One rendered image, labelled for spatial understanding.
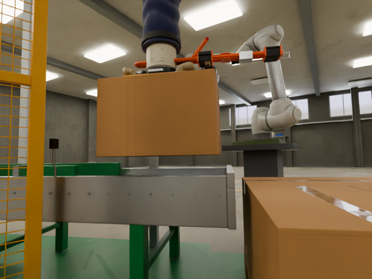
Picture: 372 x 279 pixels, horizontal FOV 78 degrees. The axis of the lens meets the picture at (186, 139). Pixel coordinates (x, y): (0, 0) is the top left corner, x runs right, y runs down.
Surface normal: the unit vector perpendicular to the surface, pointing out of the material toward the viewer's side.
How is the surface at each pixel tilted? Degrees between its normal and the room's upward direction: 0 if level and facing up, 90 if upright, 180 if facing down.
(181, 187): 90
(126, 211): 90
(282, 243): 90
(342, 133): 90
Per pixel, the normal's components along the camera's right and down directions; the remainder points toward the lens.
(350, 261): -0.18, -0.07
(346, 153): -0.52, -0.05
